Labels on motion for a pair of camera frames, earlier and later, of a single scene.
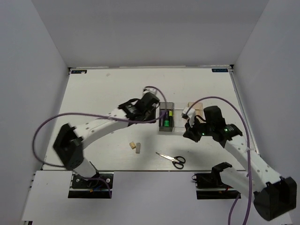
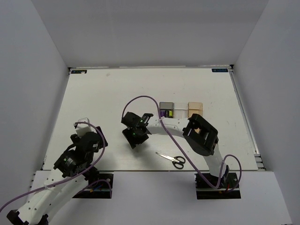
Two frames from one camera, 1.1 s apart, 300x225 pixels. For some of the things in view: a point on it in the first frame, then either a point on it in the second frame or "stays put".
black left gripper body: [149, 115] -> [76, 139]
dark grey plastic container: [166, 122] stays put
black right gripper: [191, 135] -> [133, 141]
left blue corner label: [78, 71] stays put
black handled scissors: [177, 161] stays put
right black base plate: [210, 186] stays put
